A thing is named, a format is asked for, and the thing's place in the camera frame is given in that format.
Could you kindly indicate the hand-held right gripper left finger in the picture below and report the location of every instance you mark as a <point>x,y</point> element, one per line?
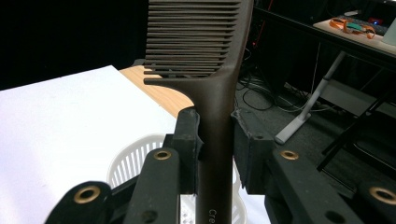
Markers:
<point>186,137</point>

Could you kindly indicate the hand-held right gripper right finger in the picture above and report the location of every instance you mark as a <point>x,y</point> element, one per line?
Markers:
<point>250,149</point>

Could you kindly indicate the black comb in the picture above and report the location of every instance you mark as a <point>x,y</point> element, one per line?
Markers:
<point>214,118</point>

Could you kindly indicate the white plastic basket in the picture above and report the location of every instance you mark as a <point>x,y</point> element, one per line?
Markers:
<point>130,161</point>

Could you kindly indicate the wooden table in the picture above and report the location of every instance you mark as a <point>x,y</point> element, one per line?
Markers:
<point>162,93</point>

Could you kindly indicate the white desk leg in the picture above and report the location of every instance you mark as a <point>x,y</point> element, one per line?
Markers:
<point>306,105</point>

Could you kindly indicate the black chair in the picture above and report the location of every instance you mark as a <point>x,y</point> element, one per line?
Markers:
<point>358,137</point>

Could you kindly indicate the grey box under desk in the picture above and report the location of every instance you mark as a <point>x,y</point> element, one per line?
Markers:
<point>351,96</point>

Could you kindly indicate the white table mat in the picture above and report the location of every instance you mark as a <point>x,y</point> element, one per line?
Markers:
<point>62,124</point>

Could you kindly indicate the black metal crossbar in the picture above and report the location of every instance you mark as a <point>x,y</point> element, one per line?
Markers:
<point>311,31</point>

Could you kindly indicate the orange scissors on desk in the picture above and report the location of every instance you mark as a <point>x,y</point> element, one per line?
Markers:
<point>348,26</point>

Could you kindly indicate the light wooden desk top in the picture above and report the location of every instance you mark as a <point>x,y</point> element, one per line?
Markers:
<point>367,39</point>

